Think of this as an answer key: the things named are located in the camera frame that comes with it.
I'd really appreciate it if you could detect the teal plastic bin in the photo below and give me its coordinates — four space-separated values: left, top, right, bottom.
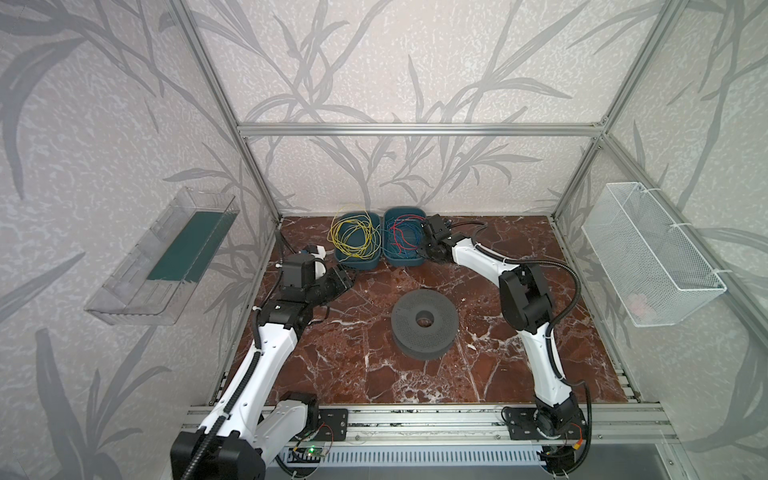
382 206 426 267
328 210 383 271

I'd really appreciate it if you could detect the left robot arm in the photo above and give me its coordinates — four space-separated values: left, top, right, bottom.
170 245 354 479

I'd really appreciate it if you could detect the small green circuit board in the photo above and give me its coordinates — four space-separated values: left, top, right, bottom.
288 445 331 464

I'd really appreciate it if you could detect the pink object in basket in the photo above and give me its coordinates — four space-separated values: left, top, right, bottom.
625 294 656 322

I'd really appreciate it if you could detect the red cable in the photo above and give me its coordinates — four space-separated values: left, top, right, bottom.
386 215 427 248

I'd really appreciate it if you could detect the blue cable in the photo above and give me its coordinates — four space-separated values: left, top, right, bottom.
386 220 421 253

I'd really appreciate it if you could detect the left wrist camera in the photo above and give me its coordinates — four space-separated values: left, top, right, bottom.
305 245 327 260

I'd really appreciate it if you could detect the yellow cable bundle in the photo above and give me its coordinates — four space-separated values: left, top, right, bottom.
328 209 383 260

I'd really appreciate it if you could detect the grey perforated cable spool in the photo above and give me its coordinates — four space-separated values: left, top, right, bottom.
391 289 459 361

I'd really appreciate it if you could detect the aluminium frame crossbar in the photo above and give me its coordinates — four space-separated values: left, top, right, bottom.
237 122 602 137

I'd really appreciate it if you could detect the clear plastic wall tray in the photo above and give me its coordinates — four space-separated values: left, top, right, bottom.
85 187 240 326

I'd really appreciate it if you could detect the white wire mesh basket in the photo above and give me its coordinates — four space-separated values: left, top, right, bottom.
582 182 727 328

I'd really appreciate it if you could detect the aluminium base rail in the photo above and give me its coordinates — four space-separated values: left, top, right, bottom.
173 403 679 448

